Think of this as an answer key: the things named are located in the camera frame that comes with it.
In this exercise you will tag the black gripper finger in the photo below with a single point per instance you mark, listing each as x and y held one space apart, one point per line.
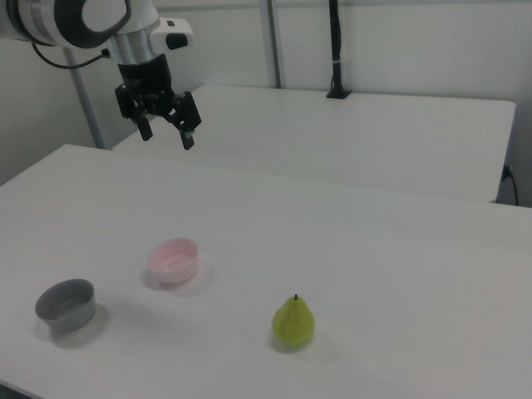
143 122
187 118

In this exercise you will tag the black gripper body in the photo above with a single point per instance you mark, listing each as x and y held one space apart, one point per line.
143 79

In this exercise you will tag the green pear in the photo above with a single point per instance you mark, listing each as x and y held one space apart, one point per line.
293 322

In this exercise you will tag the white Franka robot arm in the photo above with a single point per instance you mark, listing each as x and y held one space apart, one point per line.
133 45

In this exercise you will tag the pink plastic bowl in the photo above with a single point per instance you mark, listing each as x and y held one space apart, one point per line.
174 272

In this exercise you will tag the grey plastic bowl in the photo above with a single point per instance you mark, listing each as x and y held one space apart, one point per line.
70 320

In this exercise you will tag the white side table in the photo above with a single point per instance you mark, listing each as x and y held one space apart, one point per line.
332 137

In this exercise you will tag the aluminium partition post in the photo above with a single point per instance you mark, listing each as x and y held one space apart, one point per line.
274 50
87 112

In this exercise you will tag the black camera pole with base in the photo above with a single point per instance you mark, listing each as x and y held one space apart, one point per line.
336 75

